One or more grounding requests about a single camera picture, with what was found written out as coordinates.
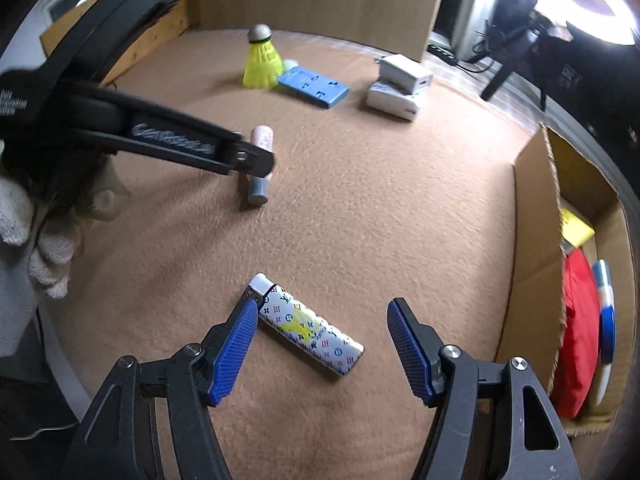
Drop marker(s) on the white lotion bottle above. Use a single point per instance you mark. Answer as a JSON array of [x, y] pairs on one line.
[[602, 285]]

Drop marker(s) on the yellow packet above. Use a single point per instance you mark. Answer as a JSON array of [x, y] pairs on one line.
[[575, 227]]

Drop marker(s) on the yellow shuttlecock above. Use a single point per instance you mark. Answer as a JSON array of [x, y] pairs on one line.
[[260, 65]]

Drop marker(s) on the pink lip balm tube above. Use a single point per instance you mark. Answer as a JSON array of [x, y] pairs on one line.
[[260, 190]]

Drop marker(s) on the small white cap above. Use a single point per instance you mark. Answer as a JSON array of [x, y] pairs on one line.
[[290, 65]]

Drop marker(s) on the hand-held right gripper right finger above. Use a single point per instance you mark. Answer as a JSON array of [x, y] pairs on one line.
[[407, 355]]

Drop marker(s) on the black tripod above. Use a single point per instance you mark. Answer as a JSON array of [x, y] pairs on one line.
[[510, 65]]

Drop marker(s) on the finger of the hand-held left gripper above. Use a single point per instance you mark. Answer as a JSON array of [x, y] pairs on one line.
[[200, 147]]

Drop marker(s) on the red fabric pouch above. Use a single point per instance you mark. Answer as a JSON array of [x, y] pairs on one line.
[[577, 335]]

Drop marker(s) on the white charger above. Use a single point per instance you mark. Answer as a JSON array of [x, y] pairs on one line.
[[405, 72]]

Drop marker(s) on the patterned white lighter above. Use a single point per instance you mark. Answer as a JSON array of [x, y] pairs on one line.
[[305, 325]]

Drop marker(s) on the white box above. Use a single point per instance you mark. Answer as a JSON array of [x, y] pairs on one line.
[[392, 102]]

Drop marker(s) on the person's left hand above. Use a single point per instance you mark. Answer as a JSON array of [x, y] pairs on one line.
[[55, 255]]

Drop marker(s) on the pine wood panel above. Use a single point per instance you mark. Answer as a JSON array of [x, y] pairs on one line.
[[150, 35]]

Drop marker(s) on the black power strip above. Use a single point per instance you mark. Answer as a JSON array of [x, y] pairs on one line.
[[442, 54]]

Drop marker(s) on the large wooden board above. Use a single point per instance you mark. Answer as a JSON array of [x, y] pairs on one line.
[[325, 0]]

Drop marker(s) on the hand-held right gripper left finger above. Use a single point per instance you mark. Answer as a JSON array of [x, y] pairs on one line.
[[232, 355]]

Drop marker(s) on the cardboard box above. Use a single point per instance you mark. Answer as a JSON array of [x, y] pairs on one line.
[[532, 270]]

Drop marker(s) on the blue plastic holder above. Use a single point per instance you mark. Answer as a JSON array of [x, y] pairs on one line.
[[312, 87]]

